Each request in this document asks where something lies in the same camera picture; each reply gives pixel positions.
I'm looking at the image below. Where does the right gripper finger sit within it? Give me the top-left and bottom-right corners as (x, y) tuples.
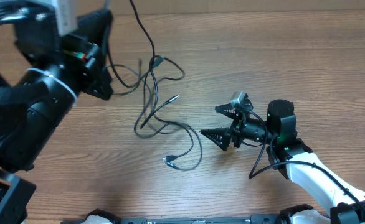
(215, 103), (242, 120)
(201, 128), (232, 151)

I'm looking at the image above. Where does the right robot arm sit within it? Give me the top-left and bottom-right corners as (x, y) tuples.
(201, 99), (365, 223)

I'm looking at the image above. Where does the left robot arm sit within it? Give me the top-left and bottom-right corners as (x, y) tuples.
(0, 1), (113, 223)

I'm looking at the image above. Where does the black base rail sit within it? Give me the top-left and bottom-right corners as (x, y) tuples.
(60, 208), (314, 224)

